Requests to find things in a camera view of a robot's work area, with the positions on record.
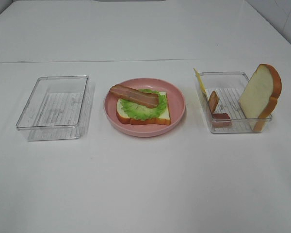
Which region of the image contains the yellow cheese slice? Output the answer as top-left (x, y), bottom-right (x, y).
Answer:
top-left (194, 68), bottom-right (209, 101)

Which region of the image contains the pink round plate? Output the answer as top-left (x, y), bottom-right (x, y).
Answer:
top-left (104, 78), bottom-right (186, 137)

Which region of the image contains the clear plastic tray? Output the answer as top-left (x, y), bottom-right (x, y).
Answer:
top-left (195, 72), bottom-right (273, 133)
top-left (16, 76), bottom-right (95, 141)

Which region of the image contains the bacon strip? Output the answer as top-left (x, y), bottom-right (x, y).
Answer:
top-left (109, 84), bottom-right (159, 108)
top-left (208, 91), bottom-right (232, 128)

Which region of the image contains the right clear plastic tray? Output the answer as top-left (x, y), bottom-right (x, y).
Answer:
top-left (195, 72), bottom-right (273, 133)

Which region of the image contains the green lettuce leaf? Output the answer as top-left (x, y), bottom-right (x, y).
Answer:
top-left (116, 89), bottom-right (170, 121)

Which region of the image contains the bread slice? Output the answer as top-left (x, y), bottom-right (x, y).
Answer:
top-left (116, 89), bottom-right (171, 125)
top-left (239, 64), bottom-right (282, 133)

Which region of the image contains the left clear plastic tray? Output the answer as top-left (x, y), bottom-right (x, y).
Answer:
top-left (16, 76), bottom-right (95, 141)

